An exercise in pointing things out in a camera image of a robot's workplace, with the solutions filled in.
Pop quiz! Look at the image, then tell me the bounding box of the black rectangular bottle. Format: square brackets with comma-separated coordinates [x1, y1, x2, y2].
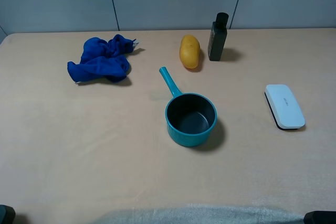
[207, 13, 229, 61]

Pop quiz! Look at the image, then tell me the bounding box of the black robot base left corner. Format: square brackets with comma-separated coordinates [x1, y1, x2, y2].
[0, 205, 16, 224]

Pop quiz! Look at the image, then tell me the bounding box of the black robot base right corner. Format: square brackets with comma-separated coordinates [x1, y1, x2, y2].
[303, 211, 336, 224]

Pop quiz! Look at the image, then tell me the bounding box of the teal saucepan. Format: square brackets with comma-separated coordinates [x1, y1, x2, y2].
[159, 67, 217, 147]

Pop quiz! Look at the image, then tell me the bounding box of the yellow potato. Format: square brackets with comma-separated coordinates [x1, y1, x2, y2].
[179, 35, 200, 69]

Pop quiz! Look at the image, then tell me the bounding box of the blue crumpled cloth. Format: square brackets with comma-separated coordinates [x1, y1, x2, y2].
[67, 34, 139, 83]

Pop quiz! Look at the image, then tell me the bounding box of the white board eraser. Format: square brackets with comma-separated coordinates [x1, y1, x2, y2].
[265, 84, 306, 130]

